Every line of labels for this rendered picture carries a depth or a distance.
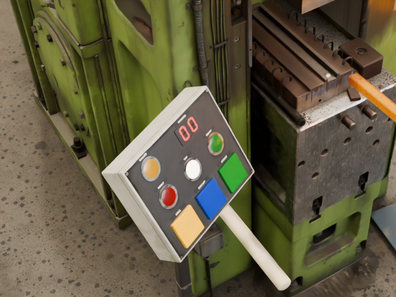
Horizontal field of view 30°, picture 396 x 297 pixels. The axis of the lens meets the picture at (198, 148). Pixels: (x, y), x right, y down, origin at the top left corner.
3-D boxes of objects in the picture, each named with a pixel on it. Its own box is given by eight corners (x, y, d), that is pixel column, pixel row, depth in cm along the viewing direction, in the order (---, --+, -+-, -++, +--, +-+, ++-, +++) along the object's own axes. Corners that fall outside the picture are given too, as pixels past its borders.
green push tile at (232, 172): (248, 174, 191) (235, 152, 188) (233, 193, 187) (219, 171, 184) (243, 174, 192) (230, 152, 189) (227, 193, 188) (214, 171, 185)
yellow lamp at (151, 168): (163, 174, 171) (161, 162, 168) (145, 183, 170) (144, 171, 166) (157, 166, 173) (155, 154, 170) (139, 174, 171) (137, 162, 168)
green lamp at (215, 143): (227, 149, 185) (226, 137, 182) (211, 157, 184) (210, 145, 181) (220, 142, 187) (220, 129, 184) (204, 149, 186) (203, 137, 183)
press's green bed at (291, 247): (367, 256, 288) (382, 178, 254) (288, 302, 276) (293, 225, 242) (284, 168, 322) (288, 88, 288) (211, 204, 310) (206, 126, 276)
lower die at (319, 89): (350, 88, 220) (353, 66, 214) (296, 114, 214) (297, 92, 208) (270, 17, 246) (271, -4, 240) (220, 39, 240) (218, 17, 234)
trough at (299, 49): (339, 76, 214) (340, 72, 213) (324, 83, 212) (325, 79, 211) (258, 5, 239) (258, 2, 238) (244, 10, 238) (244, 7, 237)
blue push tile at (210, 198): (227, 200, 186) (213, 177, 183) (211, 220, 182) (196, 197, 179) (222, 199, 187) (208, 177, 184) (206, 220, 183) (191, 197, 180)
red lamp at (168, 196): (181, 202, 175) (179, 190, 171) (163, 211, 173) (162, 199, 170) (174, 194, 177) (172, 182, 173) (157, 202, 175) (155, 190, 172)
